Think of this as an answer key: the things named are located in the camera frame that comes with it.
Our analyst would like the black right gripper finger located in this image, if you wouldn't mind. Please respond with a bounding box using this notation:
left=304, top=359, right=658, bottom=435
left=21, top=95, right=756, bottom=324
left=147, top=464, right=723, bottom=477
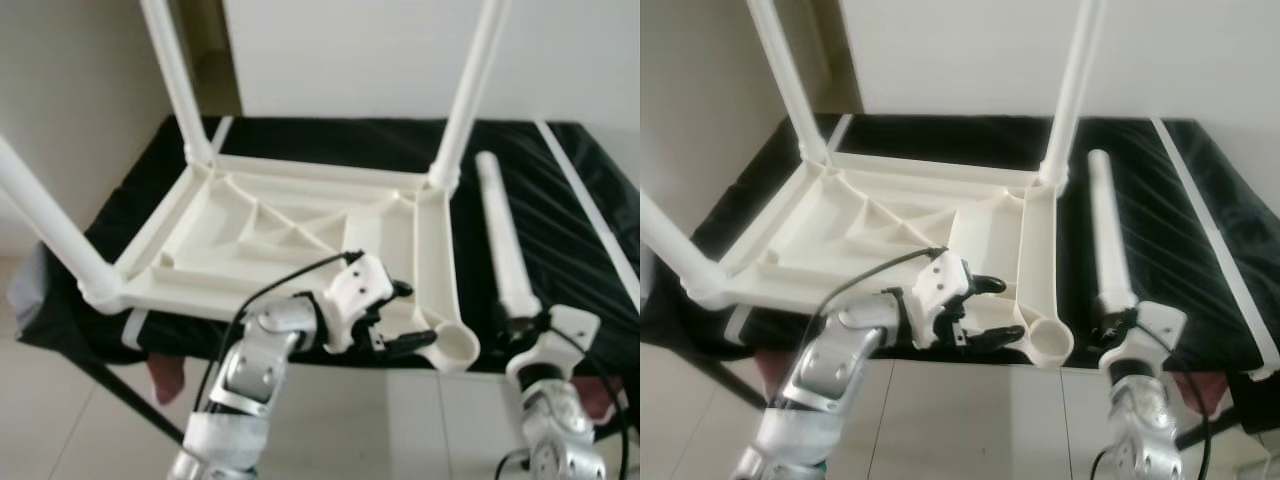
left=1098, top=308, right=1141, bottom=347
left=498, top=310, right=549, bottom=349

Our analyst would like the white plastic table leg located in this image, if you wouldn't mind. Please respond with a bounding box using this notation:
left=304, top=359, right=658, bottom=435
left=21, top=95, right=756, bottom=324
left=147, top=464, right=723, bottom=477
left=475, top=150, right=544, bottom=323
left=0, top=133, right=128, bottom=314
left=1037, top=0, right=1111, bottom=191
left=140, top=0, right=217, bottom=168
left=428, top=0, right=514, bottom=194
left=1085, top=148, right=1142, bottom=319
left=745, top=0, right=833, bottom=168
left=640, top=188, right=738, bottom=311

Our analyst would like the white plastic table top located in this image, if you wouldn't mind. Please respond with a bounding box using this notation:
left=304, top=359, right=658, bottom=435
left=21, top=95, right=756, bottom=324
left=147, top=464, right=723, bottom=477
left=112, top=152, right=483, bottom=374
left=718, top=150, right=1076, bottom=369

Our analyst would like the pink cloth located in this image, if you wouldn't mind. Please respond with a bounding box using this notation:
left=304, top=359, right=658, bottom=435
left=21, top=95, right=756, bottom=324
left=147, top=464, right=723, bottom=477
left=150, top=352, right=189, bottom=403
left=1190, top=370, right=1228, bottom=417
left=585, top=375, right=618, bottom=418

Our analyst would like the black table cloth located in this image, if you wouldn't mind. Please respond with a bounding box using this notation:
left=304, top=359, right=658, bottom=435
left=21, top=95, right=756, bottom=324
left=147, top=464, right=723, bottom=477
left=640, top=112, right=1280, bottom=379
left=10, top=115, right=641, bottom=379

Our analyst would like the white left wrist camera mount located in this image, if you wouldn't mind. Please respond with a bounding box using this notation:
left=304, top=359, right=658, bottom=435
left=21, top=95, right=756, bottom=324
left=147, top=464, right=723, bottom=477
left=322, top=252, right=397, bottom=354
left=908, top=250, right=974, bottom=349

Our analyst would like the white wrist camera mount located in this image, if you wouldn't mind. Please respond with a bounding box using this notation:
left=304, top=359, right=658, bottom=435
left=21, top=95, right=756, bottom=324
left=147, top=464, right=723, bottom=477
left=322, top=252, right=397, bottom=354
left=518, top=305, right=602, bottom=374
left=1120, top=300, right=1189, bottom=367
left=908, top=250, right=974, bottom=349

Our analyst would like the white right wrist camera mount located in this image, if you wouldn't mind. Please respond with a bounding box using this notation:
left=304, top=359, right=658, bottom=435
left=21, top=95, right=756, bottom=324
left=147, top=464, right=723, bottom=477
left=1120, top=300, right=1189, bottom=367
left=518, top=305, right=602, bottom=374

